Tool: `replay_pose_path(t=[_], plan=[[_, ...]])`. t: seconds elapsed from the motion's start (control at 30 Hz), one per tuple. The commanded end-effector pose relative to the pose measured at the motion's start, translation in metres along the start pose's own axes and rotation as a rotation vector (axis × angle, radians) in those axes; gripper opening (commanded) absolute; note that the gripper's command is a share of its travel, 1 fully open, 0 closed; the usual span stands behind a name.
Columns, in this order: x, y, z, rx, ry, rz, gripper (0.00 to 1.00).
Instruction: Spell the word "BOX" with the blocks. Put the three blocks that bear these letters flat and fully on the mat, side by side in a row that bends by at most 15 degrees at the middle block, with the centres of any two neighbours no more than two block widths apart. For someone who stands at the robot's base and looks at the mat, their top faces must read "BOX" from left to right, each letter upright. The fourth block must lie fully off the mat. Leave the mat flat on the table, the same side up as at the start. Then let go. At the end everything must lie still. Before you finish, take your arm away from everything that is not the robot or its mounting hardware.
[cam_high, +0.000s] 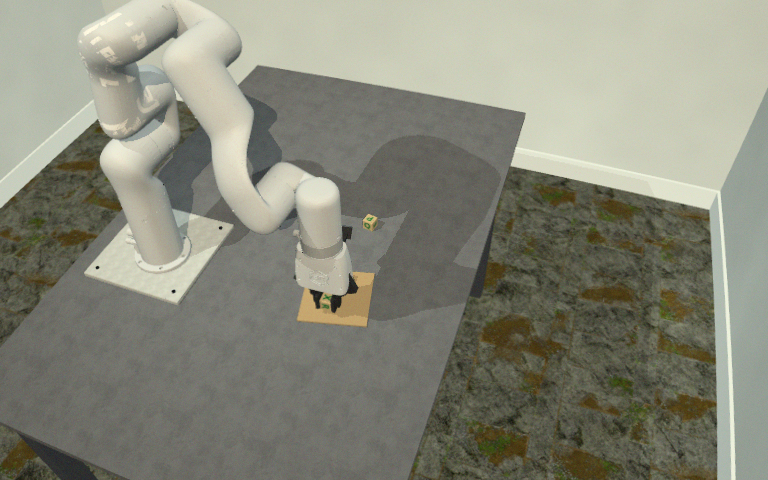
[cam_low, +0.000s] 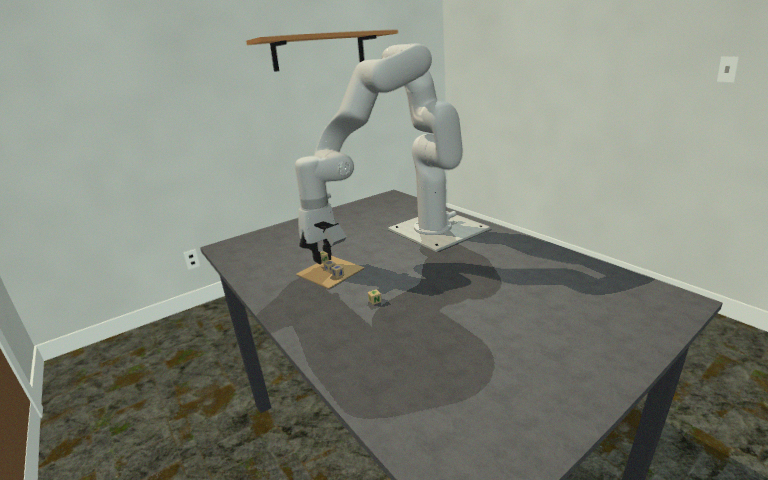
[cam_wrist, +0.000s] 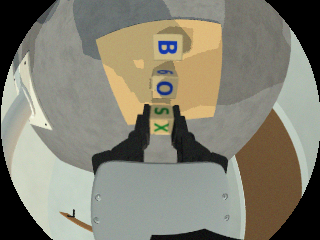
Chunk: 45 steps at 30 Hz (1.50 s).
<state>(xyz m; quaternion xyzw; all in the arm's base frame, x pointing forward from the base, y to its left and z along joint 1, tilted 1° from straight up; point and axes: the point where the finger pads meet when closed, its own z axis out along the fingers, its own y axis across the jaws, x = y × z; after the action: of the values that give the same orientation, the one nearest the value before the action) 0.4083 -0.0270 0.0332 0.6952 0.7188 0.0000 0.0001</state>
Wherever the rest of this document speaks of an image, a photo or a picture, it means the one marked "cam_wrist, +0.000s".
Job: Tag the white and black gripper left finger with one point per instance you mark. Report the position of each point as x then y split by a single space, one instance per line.
132 148

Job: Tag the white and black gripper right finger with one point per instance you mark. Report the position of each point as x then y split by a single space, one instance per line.
186 145

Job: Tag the tan flat mat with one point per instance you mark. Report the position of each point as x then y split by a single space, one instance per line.
127 58

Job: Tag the wooden letter block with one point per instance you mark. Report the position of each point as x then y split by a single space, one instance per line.
167 47
164 83
161 119

